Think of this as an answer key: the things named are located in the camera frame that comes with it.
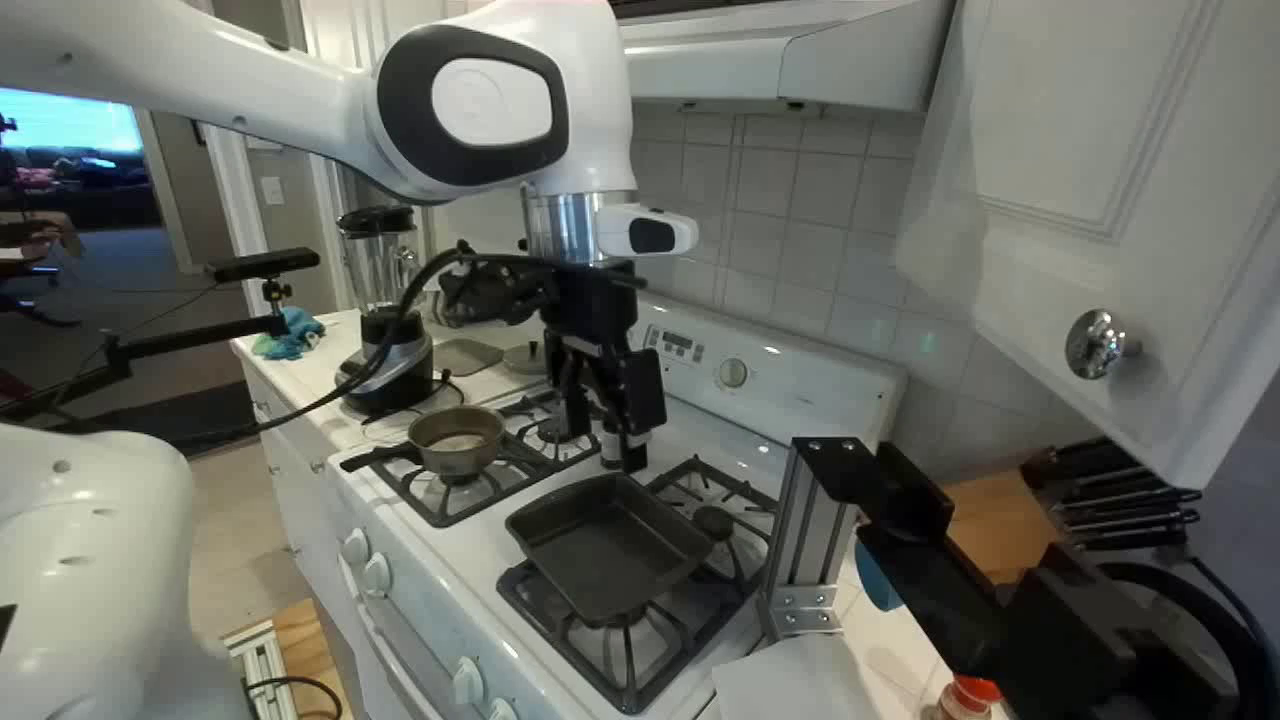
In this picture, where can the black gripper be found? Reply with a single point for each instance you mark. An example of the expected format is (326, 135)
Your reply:
(594, 309)

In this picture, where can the round silver door knob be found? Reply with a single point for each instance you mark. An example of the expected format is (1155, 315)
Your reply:
(1096, 344)

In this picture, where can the white cabinet door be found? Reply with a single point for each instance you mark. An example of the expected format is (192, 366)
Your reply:
(1064, 135)

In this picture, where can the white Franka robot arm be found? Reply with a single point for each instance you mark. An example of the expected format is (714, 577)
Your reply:
(202, 66)

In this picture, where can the round white stove dial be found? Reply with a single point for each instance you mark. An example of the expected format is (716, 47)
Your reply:
(734, 375)

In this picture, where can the black square baking pan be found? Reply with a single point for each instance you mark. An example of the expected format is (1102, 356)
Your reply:
(603, 544)

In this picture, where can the white gas stove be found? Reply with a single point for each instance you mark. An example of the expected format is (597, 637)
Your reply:
(784, 402)

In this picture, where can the black cast iron burner grate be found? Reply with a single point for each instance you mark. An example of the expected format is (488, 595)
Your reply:
(627, 662)
(443, 501)

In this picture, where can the glass jar blender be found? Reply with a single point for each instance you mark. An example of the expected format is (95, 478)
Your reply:
(395, 366)

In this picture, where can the white stove knob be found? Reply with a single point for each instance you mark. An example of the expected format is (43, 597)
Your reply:
(356, 544)
(379, 575)
(470, 680)
(503, 708)

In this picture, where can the teal blue cloth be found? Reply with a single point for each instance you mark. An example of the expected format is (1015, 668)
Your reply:
(286, 332)

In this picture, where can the blue plastic utensil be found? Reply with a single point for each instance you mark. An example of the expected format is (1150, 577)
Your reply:
(879, 582)

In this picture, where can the white range hood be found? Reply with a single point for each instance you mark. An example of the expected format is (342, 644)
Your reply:
(801, 54)

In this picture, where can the white power strip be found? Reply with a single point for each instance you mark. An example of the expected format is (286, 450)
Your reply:
(258, 665)

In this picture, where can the red capped white bottle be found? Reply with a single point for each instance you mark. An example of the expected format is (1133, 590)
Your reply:
(970, 697)

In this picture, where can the wooden knife block with knives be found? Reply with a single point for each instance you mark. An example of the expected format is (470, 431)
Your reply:
(1104, 501)

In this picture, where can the bright window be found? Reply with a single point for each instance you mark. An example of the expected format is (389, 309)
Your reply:
(65, 121)

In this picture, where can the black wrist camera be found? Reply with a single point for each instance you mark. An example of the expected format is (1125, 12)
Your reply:
(493, 295)

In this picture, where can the black stereo camera bar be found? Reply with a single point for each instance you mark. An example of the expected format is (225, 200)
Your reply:
(266, 261)

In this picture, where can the white light switch plate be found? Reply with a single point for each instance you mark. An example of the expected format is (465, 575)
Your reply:
(268, 189)

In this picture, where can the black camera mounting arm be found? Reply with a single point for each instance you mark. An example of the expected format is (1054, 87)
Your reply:
(187, 336)

